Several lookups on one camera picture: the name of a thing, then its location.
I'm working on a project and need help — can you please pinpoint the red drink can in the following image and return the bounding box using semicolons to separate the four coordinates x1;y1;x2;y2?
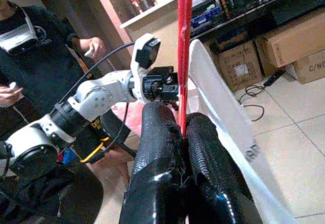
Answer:
129;0;140;16

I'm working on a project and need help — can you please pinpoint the white VR headset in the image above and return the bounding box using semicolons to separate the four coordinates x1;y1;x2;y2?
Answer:
0;22;39;55

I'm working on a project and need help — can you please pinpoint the black power adapter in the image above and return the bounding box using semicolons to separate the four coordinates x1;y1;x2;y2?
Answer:
263;69;285;87

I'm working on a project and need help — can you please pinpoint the person's left hand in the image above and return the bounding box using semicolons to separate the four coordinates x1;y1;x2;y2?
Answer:
77;36;107;62

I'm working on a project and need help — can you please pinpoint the large plain cardboard box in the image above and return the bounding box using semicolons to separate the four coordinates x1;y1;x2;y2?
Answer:
254;12;325;69

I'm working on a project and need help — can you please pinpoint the person in black sweatshirt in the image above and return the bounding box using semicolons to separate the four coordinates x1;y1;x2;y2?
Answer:
0;0;109;224

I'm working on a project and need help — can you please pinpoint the person's right hand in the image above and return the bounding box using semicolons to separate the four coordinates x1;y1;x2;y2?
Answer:
0;85;24;108

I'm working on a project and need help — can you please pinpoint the red plastic clothes hanger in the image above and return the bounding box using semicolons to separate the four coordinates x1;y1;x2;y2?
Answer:
177;0;194;138

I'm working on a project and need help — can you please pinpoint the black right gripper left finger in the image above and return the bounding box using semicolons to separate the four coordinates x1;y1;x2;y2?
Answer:
119;103;190;224

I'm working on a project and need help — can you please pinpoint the black and blue box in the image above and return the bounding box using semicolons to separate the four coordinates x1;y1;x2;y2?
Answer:
190;0;222;30

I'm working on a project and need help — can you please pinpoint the long white garment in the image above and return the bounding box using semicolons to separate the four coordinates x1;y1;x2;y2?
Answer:
187;38;302;224

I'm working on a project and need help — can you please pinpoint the white shelf board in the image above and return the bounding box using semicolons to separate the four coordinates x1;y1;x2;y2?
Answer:
119;0;219;30

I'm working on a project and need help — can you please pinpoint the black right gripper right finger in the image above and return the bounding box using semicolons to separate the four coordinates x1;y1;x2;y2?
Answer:
184;113;262;224

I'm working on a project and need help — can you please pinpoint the cardboard box with white label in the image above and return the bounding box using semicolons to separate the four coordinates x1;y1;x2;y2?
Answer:
216;40;265;93

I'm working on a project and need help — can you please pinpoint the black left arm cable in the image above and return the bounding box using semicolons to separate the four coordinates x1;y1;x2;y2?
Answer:
54;41;136;108

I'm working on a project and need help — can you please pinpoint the cardboard box printed C/NO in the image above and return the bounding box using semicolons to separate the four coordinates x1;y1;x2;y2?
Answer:
291;50;325;85

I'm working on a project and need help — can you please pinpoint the black desk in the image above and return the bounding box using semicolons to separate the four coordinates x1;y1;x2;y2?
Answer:
189;0;325;47

